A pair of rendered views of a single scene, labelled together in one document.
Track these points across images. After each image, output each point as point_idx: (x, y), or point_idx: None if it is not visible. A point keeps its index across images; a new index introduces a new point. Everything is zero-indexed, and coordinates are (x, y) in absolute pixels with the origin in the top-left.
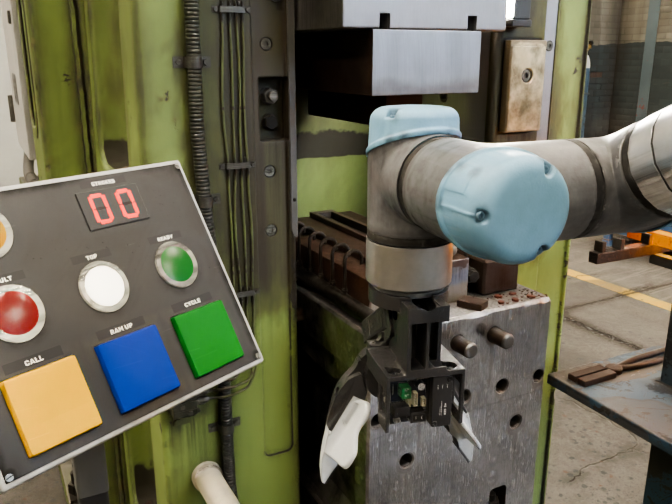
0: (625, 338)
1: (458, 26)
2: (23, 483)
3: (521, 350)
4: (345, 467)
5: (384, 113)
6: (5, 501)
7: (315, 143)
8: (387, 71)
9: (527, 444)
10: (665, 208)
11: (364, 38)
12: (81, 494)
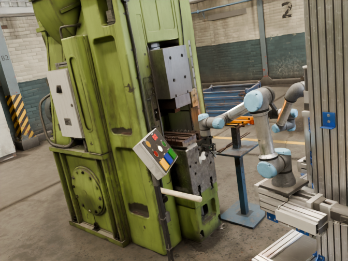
0: (217, 149)
1: (186, 92)
2: (74, 235)
3: None
4: (204, 159)
5: (201, 116)
6: (73, 240)
7: None
8: (177, 103)
9: (213, 167)
10: (232, 119)
11: (172, 99)
12: (157, 185)
